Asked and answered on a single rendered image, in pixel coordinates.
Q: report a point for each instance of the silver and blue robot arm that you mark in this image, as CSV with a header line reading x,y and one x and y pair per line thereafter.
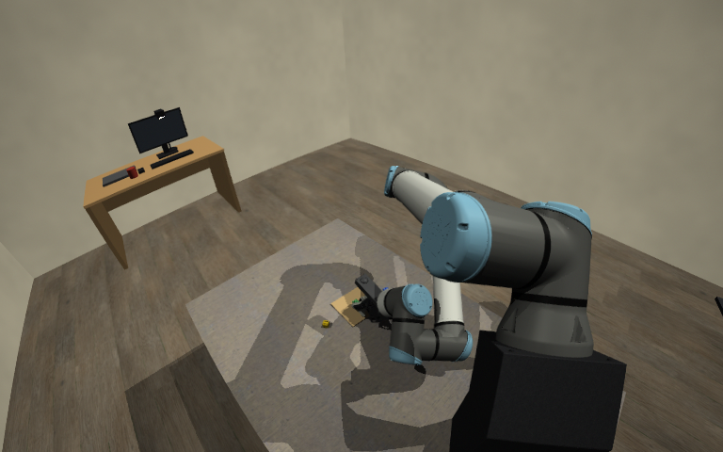
x,y
541,250

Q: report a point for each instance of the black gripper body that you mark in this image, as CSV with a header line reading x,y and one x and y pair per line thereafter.
x,y
373,311

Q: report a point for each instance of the tan flat mat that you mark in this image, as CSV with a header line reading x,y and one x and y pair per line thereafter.
x,y
343,306

